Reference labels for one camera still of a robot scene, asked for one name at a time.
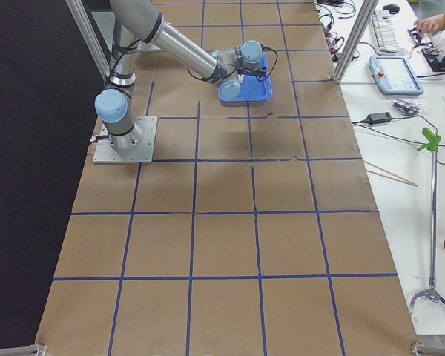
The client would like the black power adapter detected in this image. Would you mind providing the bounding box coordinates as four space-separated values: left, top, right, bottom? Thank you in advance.
366 112 392 126

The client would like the person hand at keyboard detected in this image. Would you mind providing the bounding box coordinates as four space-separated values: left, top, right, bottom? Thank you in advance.
415 16 442 33

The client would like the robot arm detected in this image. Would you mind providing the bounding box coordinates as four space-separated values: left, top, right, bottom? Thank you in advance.
94 1 269 154

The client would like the teach pendant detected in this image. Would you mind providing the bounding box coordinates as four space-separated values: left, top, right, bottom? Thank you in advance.
369 56 424 96

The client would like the white keyboard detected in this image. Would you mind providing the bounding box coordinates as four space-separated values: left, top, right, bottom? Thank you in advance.
370 10 400 56

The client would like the wooden chopstick pair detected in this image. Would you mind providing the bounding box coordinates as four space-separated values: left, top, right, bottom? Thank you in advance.
363 160 418 187

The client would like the green handled reach grabber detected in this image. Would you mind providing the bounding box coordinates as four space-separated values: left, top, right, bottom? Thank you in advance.
409 127 445 314

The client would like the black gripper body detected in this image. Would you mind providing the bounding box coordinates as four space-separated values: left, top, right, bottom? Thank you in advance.
253 67 269 80

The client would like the blue plastic tray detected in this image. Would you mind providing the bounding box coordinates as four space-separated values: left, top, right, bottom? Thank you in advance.
217 55 273 107

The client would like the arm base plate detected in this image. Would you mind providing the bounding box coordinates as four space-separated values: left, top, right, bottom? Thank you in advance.
93 116 159 164
137 41 162 52

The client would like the aluminium frame post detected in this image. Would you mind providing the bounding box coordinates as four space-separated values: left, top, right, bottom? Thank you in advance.
332 0 378 85
65 0 111 80

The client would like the right aluminium frame post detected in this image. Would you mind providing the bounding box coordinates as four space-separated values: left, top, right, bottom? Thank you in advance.
332 0 378 85

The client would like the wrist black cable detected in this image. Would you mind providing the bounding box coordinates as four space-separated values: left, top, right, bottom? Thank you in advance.
187 44 279 82

